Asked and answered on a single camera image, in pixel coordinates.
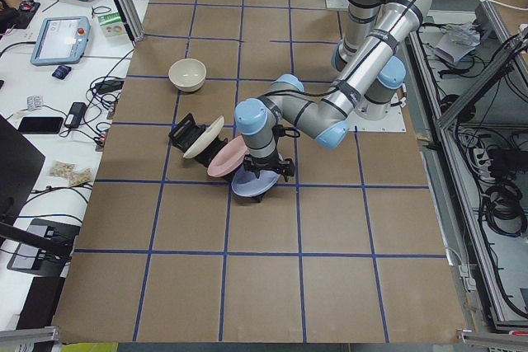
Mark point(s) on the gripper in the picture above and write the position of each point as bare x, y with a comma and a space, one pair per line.
262, 161

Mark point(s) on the light blue plate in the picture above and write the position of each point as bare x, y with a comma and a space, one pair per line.
246, 184

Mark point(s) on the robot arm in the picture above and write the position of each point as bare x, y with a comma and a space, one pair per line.
374, 30

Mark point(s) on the pink plate in rack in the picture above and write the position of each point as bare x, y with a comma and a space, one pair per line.
228, 158

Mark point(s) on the cream plate in rack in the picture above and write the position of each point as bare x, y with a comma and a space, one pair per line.
205, 139

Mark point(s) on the black dish rack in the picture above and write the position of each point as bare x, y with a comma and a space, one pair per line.
187, 131

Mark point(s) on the white ceramic bowl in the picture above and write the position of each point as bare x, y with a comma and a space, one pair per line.
187, 75

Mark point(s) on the black power adapter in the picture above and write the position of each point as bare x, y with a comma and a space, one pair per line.
75, 115

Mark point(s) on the green white carton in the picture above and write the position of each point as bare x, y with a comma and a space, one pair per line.
111, 24

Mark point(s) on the teach pendant near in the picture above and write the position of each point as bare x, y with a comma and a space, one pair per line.
61, 40

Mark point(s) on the black smartphone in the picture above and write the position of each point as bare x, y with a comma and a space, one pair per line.
40, 125

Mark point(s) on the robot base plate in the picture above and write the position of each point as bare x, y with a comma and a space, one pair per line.
382, 118

